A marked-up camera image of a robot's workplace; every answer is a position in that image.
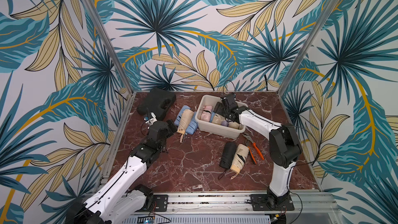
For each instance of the black folded umbrella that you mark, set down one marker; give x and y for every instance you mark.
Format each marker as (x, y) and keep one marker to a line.
(227, 157)

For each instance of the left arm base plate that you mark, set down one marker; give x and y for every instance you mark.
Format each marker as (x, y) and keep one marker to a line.
(158, 203)

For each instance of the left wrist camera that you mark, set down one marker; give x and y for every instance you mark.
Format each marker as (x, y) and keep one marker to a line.
(150, 118)

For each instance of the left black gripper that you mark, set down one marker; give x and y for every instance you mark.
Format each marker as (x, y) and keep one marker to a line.
(173, 128)

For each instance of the aluminium corner post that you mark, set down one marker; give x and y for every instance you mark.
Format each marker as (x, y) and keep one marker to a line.
(324, 14)
(92, 12)

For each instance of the black plastic tool case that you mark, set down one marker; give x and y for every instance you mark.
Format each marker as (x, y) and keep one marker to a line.
(157, 101)

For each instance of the orange handled pliers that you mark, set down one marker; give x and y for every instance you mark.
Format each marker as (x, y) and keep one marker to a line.
(252, 146)

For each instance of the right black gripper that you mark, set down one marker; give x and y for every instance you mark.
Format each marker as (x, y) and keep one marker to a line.
(224, 110)

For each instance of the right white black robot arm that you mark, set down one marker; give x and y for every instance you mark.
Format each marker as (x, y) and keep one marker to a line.
(284, 145)

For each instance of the beige black strap umbrella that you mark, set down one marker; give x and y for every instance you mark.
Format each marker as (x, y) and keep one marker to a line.
(239, 159)

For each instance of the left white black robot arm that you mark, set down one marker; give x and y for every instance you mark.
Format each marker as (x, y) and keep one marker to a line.
(113, 203)

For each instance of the right aluminium corner post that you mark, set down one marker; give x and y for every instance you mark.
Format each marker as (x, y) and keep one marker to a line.
(324, 14)

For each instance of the beige plastic storage box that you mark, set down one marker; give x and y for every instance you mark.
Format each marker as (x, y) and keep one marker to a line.
(214, 126)

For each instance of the left aluminium corner post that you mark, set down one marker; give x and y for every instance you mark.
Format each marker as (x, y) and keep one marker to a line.
(92, 12)

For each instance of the aluminium front rail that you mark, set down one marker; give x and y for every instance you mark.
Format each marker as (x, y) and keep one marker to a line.
(311, 207)

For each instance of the pink umbrella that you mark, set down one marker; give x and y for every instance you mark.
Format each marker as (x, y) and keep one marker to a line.
(207, 113)

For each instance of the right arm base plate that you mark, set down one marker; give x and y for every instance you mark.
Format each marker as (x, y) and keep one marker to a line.
(269, 202)

